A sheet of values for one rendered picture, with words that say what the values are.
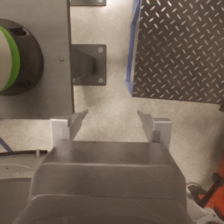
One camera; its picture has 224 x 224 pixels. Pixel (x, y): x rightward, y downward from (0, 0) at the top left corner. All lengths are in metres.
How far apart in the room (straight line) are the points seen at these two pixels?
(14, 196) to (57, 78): 0.52
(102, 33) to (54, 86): 0.96
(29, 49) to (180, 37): 0.54
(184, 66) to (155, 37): 0.16
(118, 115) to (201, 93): 0.73
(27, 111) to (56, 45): 0.16
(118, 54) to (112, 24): 0.21
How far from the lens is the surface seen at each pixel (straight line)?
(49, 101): 0.37
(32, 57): 0.35
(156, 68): 0.68
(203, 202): 1.17
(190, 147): 1.55
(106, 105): 1.29
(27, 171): 0.84
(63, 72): 0.36
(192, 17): 0.74
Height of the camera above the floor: 1.26
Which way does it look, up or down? 75 degrees down
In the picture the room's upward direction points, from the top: 175 degrees counter-clockwise
